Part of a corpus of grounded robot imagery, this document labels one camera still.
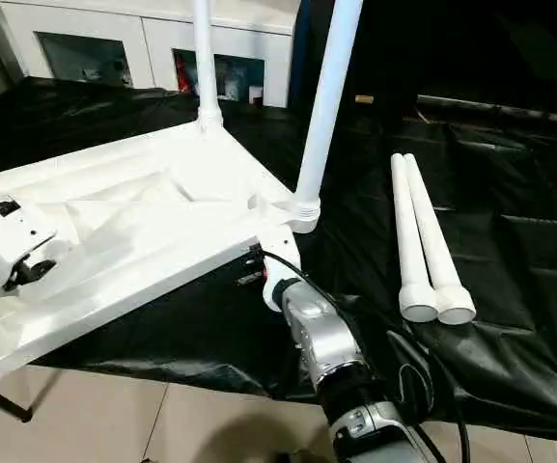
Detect white plastic table top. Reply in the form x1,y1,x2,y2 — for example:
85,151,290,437
0,117,323,407

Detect white plastic table leg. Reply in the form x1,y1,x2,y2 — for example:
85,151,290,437
389,152,442,324
295,0,365,236
402,152,478,326
190,0,225,140

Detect black work table leg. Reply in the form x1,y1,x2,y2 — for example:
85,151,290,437
0,368,66,425

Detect black mat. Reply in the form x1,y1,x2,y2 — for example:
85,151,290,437
0,74,557,429

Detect small red item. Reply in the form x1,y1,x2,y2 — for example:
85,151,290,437
176,51,198,94

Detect white cabinet with glass doors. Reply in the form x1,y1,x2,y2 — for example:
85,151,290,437
0,0,297,111

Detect long black bar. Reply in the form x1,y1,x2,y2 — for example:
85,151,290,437
416,94,557,127

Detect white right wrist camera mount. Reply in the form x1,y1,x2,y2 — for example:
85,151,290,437
260,230,304,315

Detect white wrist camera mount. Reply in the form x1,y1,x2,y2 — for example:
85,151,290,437
260,230,304,315
0,198,61,303

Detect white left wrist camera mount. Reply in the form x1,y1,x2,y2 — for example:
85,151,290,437
0,198,61,303

